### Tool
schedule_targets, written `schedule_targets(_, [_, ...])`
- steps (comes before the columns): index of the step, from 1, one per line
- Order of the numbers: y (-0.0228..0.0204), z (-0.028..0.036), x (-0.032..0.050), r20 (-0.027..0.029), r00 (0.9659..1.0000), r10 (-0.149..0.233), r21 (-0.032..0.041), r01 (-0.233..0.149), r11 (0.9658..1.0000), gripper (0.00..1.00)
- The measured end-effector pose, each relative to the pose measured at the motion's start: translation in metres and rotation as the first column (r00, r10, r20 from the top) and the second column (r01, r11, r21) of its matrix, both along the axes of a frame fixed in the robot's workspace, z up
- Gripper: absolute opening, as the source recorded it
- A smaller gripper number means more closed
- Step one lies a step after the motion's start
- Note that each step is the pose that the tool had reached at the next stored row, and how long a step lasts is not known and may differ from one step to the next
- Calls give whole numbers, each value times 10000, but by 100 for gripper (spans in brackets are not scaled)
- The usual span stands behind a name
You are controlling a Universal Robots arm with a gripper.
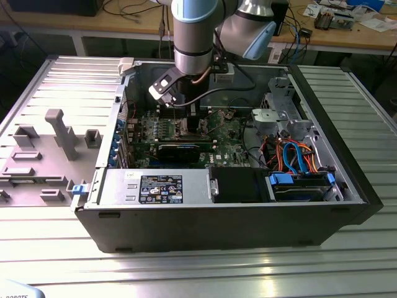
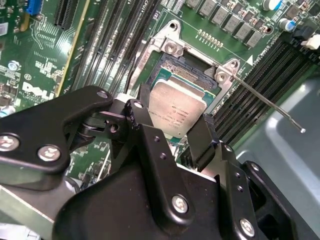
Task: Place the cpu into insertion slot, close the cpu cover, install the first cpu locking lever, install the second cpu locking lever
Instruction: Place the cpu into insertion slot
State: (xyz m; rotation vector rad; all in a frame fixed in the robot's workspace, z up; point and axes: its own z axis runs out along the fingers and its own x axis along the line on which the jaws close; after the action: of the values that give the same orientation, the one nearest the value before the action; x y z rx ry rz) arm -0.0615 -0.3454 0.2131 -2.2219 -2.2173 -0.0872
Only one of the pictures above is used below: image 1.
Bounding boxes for blue data wire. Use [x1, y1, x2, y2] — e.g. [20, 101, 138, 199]
[283, 141, 308, 176]

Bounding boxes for black tower box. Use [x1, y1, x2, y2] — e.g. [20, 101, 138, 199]
[272, 0, 290, 37]

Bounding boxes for red black twisted wire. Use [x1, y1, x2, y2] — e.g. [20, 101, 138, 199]
[121, 99, 138, 120]

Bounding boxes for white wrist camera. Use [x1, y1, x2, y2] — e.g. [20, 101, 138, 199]
[148, 66, 181, 109]

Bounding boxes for vented metal drive cage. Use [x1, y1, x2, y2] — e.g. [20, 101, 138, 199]
[265, 76, 314, 133]

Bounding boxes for hard disk blue carrier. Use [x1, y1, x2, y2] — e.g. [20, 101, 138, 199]
[268, 172, 336, 202]

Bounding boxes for wooden workbench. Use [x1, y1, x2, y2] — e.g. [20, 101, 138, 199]
[0, 0, 397, 58]

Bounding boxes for orange red power wires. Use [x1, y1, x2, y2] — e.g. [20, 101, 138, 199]
[263, 136, 321, 174]

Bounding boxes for silver metal bracket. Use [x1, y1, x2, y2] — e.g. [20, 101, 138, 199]
[251, 108, 280, 136]

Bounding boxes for black bracketed wrist camera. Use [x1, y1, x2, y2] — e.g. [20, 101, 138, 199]
[213, 63, 236, 83]

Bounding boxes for black camera cable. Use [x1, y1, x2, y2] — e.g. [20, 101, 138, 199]
[172, 61, 256, 109]

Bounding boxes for black equipment box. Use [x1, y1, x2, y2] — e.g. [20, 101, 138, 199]
[6, 0, 100, 17]

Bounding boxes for grey parts rack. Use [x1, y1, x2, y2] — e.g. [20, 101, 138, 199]
[0, 108, 103, 207]

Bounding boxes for metal socket cover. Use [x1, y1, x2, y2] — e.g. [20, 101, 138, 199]
[200, 111, 225, 133]

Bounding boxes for CPU socket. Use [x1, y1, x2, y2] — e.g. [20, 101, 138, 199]
[172, 117, 212, 140]

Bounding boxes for black graphics card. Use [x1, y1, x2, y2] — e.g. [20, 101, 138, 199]
[156, 143, 201, 164]

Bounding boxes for silver power supply unit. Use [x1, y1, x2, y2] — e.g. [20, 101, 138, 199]
[85, 168, 215, 209]

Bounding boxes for thick black cable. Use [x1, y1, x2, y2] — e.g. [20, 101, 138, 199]
[243, 115, 270, 171]

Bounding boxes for metal rear port block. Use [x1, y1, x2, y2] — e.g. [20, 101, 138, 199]
[125, 117, 140, 146]

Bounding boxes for thin black fan wire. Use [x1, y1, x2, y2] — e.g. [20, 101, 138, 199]
[229, 97, 254, 110]

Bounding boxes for black open PC case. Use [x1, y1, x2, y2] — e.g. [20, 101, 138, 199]
[70, 58, 385, 255]

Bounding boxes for white labelled device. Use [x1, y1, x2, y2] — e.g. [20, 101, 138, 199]
[0, 278, 46, 298]

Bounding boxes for black plastic drive cover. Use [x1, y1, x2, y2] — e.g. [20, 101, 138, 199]
[209, 167, 277, 204]

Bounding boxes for green motherboard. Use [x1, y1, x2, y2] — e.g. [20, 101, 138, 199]
[123, 107, 254, 170]

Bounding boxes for copper CPU cooler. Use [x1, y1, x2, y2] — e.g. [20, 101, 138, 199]
[314, 8, 335, 31]

